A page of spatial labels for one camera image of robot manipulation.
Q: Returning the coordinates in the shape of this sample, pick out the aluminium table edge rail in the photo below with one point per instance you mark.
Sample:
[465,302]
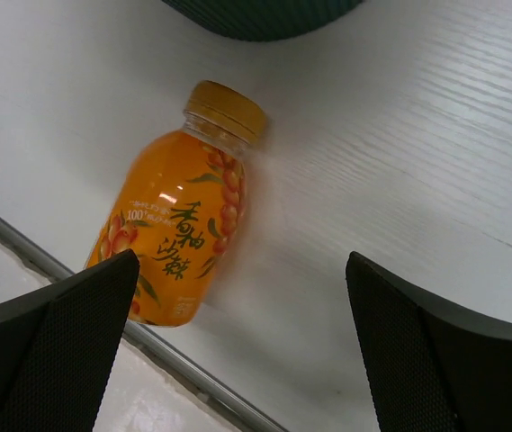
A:
[151,387]

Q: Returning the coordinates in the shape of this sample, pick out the dark green plastic bin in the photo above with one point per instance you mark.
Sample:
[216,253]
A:
[262,20]

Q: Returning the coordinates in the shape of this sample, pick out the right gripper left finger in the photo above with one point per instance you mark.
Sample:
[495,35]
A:
[58,345]

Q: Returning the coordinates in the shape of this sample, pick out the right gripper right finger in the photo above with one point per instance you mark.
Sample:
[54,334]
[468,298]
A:
[431,364]

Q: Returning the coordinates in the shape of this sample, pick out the orange juice bottle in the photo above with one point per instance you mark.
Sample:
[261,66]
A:
[181,204]

